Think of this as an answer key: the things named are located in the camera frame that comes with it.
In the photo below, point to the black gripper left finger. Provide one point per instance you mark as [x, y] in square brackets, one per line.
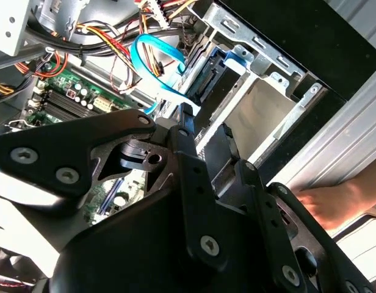
[53, 146]

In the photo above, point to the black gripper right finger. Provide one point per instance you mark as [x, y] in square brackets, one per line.
[267, 219]

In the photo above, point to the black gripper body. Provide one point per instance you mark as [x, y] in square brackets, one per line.
[130, 253]

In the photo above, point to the hard disk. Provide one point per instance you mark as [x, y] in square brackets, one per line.
[227, 55]

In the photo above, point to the person's hand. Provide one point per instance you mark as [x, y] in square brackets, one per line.
[334, 204]

